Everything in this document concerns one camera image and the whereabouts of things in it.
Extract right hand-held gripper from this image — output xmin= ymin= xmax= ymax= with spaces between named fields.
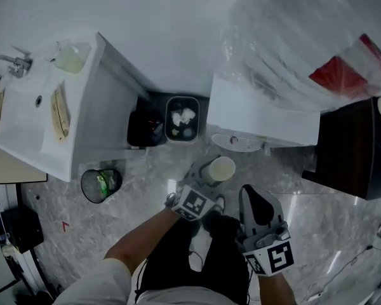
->
xmin=235 ymin=184 xmax=295 ymax=278

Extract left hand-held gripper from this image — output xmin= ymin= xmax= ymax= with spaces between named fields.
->
xmin=172 ymin=154 xmax=234 ymax=222

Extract black waste bin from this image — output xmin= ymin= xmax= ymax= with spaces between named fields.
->
xmin=126 ymin=109 xmax=167 ymax=148

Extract red plastic bag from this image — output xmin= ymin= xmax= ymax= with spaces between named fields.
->
xmin=308 ymin=33 xmax=381 ymax=100

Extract white sink cabinet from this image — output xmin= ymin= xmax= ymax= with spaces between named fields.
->
xmin=0 ymin=32 xmax=150 ymax=182

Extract person's white shoe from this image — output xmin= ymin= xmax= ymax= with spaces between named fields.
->
xmin=214 ymin=194 xmax=226 ymax=214

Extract chrome faucet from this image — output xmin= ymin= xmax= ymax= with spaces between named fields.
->
xmin=0 ymin=45 xmax=33 ymax=79

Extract person's white shirt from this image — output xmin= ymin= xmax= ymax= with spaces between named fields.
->
xmin=52 ymin=257 xmax=242 ymax=305

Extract white paper cup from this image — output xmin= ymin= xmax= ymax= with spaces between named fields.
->
xmin=207 ymin=156 xmax=237 ymax=185

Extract person's left forearm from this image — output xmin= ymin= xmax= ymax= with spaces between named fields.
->
xmin=104 ymin=206 xmax=185 ymax=275

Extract person's right forearm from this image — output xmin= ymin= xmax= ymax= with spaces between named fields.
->
xmin=257 ymin=271 xmax=298 ymax=305

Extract grey waste bin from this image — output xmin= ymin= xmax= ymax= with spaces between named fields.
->
xmin=164 ymin=96 xmax=200 ymax=144

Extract dark wooden cabinet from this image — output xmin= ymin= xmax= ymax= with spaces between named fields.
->
xmin=301 ymin=95 xmax=381 ymax=201

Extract black floor cable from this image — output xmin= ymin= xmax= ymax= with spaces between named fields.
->
xmin=306 ymin=245 xmax=381 ymax=298

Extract translucent soap container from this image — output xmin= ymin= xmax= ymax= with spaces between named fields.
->
xmin=53 ymin=41 xmax=91 ymax=74

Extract black box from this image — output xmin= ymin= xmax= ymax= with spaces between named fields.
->
xmin=0 ymin=204 xmax=45 ymax=255

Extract white water dispenser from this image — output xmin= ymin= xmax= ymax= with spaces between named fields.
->
xmin=205 ymin=74 xmax=321 ymax=156

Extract person's black trousers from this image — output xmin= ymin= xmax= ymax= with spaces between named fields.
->
xmin=135 ymin=210 xmax=252 ymax=305

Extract clear plastic cover sheet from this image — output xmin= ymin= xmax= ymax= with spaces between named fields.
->
xmin=211 ymin=0 xmax=381 ymax=112

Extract black mesh wastebasket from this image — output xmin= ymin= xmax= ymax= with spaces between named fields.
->
xmin=80 ymin=168 xmax=123 ymax=204

